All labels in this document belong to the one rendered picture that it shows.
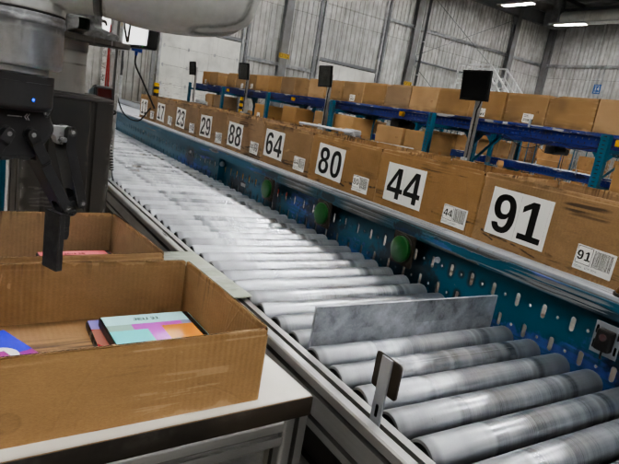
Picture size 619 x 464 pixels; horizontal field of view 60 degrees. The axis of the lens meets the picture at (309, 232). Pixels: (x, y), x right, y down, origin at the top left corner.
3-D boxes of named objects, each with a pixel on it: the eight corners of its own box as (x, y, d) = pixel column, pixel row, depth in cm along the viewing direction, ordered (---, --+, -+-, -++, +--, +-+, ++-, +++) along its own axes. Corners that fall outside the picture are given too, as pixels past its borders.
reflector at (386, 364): (360, 423, 73) (375, 349, 71) (366, 422, 74) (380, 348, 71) (382, 445, 69) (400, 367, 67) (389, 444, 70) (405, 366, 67)
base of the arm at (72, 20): (33, 23, 100) (35, -8, 99) (3, 21, 115) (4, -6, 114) (128, 43, 112) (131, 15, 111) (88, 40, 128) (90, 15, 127)
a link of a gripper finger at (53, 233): (44, 208, 64) (51, 208, 65) (41, 265, 66) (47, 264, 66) (59, 214, 62) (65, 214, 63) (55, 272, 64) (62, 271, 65)
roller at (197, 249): (181, 261, 138) (182, 242, 137) (344, 259, 166) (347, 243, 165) (187, 267, 134) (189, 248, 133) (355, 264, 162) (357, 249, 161)
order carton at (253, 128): (223, 148, 259) (227, 112, 255) (276, 155, 275) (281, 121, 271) (259, 162, 227) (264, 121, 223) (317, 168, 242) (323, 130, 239)
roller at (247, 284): (219, 298, 117) (222, 276, 116) (400, 289, 145) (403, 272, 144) (228, 307, 113) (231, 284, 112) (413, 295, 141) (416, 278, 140)
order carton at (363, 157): (306, 179, 195) (313, 133, 192) (369, 185, 211) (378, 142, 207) (372, 204, 163) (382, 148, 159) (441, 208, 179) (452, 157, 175)
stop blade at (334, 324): (306, 354, 92) (315, 306, 91) (485, 333, 117) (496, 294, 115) (308, 356, 92) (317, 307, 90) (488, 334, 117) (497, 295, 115)
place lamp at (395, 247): (386, 257, 145) (391, 232, 144) (390, 257, 146) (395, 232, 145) (403, 265, 140) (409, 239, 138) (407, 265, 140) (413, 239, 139)
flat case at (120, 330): (135, 392, 64) (136, 380, 64) (98, 326, 79) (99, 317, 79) (239, 376, 72) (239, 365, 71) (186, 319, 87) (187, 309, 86)
